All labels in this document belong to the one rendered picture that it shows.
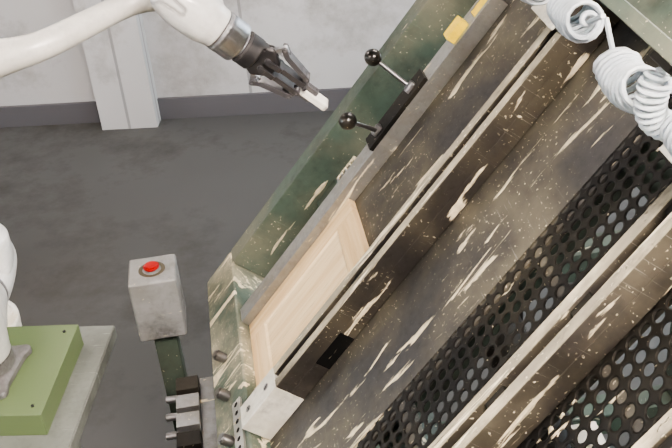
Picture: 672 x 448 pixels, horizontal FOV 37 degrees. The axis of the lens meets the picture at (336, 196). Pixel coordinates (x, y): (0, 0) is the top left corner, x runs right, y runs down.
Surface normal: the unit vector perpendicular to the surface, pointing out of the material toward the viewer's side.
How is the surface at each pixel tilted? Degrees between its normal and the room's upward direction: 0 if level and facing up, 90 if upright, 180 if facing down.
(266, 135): 0
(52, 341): 1
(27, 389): 1
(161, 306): 90
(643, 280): 90
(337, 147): 90
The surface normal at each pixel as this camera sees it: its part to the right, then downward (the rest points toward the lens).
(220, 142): -0.08, -0.85
